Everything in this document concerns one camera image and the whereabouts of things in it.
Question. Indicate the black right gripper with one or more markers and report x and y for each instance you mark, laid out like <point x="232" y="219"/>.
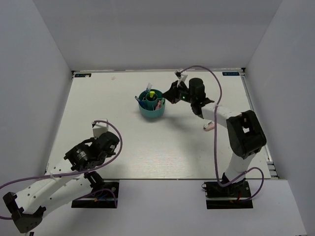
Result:
<point x="172" y="95"/>

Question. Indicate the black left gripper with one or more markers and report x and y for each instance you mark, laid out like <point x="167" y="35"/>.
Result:
<point x="110" y="154"/>

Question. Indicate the pink correction tape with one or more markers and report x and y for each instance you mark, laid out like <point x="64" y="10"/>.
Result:
<point x="209" y="126"/>

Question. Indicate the pink eraser stick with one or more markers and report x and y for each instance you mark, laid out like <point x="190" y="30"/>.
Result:
<point x="159" y="104"/>

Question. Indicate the blue ballpoint pen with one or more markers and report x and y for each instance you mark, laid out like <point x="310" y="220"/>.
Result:
<point x="141" y="103"/>

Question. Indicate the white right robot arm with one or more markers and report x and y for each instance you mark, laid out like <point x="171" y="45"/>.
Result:
<point x="246" y="137"/>

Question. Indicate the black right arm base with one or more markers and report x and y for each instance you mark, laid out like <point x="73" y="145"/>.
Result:
<point x="230" y="197"/>

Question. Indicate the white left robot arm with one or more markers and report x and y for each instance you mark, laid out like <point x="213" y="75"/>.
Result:
<point x="74" y="177"/>

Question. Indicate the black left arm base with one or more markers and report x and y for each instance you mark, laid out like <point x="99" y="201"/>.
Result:
<point x="105" y="199"/>

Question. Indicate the blue right corner label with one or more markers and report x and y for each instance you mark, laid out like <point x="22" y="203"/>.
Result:
<point x="230" y="73"/>

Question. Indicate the blue corner label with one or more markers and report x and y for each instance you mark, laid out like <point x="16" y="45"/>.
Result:
<point x="82" y="75"/>
<point x="230" y="73"/>

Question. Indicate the teal round organizer container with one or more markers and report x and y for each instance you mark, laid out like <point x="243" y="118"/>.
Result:
<point x="150" y="111"/>

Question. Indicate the blue left corner label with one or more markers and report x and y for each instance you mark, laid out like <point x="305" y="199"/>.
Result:
<point x="82" y="75"/>

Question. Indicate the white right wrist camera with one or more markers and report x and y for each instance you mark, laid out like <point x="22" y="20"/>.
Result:
<point x="181" y="76"/>

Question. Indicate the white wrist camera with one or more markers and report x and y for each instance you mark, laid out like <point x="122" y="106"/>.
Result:
<point x="99" y="128"/>
<point x="181" y="76"/>

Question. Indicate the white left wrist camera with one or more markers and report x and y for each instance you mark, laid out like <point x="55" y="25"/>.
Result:
<point x="99" y="128"/>

